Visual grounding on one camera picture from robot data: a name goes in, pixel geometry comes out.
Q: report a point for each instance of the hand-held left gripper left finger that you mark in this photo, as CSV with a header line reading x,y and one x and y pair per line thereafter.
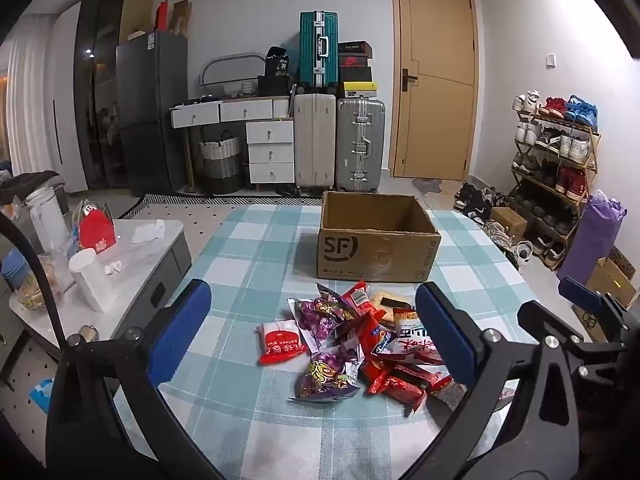
x,y
180,330

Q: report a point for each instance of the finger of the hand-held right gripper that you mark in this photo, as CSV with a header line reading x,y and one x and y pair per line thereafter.
x,y
535,317
580,292

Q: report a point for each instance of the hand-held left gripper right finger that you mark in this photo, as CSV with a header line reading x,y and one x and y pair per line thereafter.
x,y
445,335

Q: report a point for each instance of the white red printed snack packet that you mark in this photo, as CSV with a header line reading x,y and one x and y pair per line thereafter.
x,y
415,347

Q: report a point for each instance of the orange tan snack packet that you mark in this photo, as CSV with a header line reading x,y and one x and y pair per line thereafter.
x,y
406,319

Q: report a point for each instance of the dark red snack bar packet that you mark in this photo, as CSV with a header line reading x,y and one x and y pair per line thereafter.
x,y
407,385

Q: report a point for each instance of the clear cracker packet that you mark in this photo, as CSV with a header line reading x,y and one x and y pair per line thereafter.
x,y
387,296

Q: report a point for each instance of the purple snack packet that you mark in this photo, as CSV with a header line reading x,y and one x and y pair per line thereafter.
x,y
325,375
320,317

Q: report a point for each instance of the brown paper bag with cat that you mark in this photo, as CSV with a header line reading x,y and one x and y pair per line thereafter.
x,y
612,280

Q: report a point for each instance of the purple gift bag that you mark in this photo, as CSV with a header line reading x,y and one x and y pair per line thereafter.
x,y
595,240

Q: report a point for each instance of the white marble coffee table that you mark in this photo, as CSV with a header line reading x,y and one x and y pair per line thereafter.
x,y
145,255

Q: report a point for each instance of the small brown cardboard box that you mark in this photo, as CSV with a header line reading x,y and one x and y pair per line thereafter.
x,y
507,222

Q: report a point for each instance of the teal plaid tablecloth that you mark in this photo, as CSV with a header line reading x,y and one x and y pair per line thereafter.
x,y
250,260

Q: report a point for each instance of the white cylinder cup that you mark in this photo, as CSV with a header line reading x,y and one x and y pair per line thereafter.
x,y
92,280

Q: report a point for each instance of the crumpled white tissue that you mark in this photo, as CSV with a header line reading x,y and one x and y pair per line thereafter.
x,y
148,231

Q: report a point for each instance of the pile of loose shoes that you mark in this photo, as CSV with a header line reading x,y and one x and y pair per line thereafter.
x,y
475,205

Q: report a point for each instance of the red gift box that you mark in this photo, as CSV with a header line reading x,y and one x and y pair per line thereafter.
x,y
96,232

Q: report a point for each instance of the wooden shoe rack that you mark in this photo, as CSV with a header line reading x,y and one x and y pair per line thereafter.
x,y
592,160

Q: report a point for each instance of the clear container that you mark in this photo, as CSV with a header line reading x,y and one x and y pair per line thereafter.
x,y
47,285

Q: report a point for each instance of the shoe rack with shoes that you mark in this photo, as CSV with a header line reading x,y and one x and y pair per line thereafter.
x,y
570,147

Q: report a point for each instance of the grey door mat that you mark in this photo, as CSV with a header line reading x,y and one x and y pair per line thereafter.
x,y
426,186

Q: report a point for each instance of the blue tissue pack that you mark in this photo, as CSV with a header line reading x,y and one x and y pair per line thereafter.
x,y
42,396

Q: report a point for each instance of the woven laundry basket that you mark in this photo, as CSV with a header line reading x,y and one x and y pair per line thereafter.
x,y
220,165

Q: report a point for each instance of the white kettle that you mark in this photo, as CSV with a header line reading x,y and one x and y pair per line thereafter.
x,y
45,220

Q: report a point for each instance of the white drawer cabinet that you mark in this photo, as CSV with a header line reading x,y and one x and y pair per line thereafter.
x,y
270,152

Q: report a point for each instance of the silver suitcase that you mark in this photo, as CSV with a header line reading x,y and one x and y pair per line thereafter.
x,y
350,150

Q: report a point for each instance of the black fridge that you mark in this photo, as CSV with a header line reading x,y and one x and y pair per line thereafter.
x,y
150,110

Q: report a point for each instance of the tan wooden door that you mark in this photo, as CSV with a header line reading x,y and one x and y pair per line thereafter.
x,y
435,110

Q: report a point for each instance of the white desk with drawers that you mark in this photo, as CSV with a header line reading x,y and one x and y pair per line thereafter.
x,y
240,109

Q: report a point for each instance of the beige suitcase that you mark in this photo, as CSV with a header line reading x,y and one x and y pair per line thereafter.
x,y
315,140

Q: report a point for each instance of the white wardrobe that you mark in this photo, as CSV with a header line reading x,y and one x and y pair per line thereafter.
x,y
65,110

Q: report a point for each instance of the small white basket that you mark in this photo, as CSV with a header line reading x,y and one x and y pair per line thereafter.
x,y
246,88

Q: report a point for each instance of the dark glass wardrobe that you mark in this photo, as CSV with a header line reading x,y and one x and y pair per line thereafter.
x,y
100,85

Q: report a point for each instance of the yellow black shoe box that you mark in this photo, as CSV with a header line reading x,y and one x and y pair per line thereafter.
x,y
359,90

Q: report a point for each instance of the plain black shoe box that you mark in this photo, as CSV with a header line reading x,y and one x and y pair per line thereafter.
x,y
356,75

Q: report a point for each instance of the white curtain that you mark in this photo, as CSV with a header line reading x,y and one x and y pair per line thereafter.
x,y
27,100

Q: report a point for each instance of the black printed bag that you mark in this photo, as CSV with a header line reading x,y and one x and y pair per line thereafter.
x,y
277,62

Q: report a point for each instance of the red logo shoe box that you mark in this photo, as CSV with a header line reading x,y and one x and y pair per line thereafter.
x,y
355,62

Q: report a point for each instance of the black shoe box red stripe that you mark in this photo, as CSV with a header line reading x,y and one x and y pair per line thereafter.
x,y
355,49

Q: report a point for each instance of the teal suitcase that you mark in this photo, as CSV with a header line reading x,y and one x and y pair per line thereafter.
x,y
310,50

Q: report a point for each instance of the red bag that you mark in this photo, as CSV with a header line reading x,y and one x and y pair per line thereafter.
x,y
162,19

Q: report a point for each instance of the white light switch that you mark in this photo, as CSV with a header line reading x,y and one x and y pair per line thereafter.
x,y
550,60

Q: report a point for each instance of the oval metal frame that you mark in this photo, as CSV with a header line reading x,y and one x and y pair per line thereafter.
x,y
206,72

